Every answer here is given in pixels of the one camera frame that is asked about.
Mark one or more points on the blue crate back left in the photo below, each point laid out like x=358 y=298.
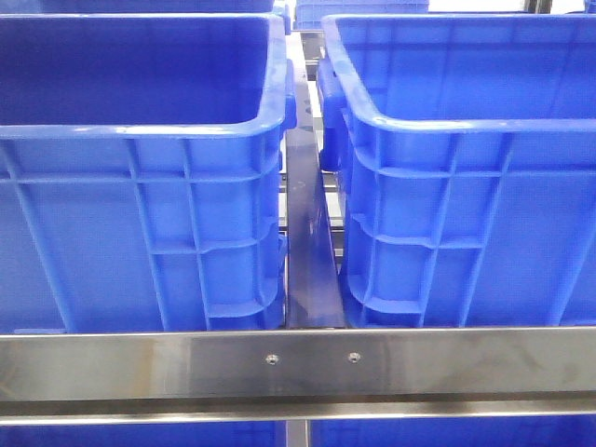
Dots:
x=278 y=8

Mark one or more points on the blue lower crate left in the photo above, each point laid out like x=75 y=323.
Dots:
x=185 y=434

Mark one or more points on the blue crate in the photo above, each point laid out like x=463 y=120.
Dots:
x=185 y=434
x=278 y=8
x=464 y=146
x=558 y=430
x=140 y=169
x=308 y=14

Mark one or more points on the steel front rail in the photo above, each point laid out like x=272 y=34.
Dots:
x=91 y=379

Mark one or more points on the blue crate front left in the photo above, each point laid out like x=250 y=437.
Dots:
x=140 y=169

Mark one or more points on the blue crate back centre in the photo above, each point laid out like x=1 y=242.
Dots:
x=308 y=14

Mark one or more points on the blue crate front right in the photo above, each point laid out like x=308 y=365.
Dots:
x=464 y=146

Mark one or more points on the steel centre divider rail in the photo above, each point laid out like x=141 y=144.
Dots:
x=314 y=298

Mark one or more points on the blue lower crate right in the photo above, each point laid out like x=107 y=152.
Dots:
x=558 y=430

